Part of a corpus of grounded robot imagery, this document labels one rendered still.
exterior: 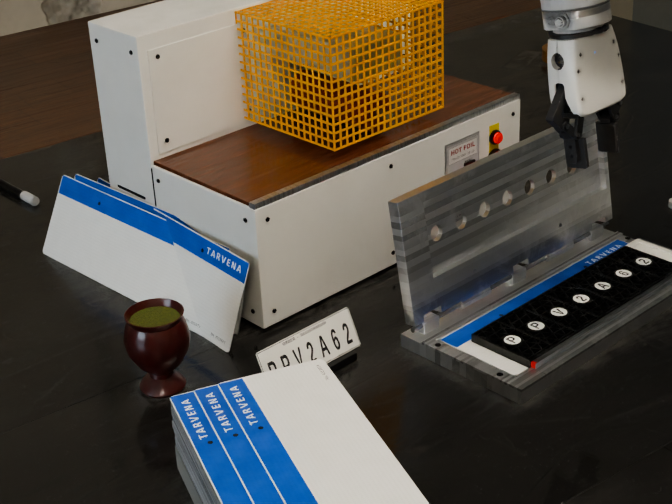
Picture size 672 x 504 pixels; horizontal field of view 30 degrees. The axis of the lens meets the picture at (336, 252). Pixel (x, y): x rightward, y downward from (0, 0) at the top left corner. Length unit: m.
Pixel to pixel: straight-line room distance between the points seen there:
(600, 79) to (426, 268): 0.33
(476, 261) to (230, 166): 0.37
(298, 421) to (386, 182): 0.54
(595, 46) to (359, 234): 0.45
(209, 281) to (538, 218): 0.48
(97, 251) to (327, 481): 0.76
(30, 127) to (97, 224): 0.67
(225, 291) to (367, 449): 0.45
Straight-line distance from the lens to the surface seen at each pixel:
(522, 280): 1.82
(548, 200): 1.85
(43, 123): 2.59
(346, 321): 1.67
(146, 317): 1.61
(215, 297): 1.72
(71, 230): 1.99
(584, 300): 1.75
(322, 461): 1.32
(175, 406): 1.43
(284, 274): 1.73
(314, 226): 1.74
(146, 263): 1.85
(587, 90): 1.59
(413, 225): 1.62
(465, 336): 1.68
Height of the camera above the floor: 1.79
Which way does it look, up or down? 27 degrees down
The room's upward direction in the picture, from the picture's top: 3 degrees counter-clockwise
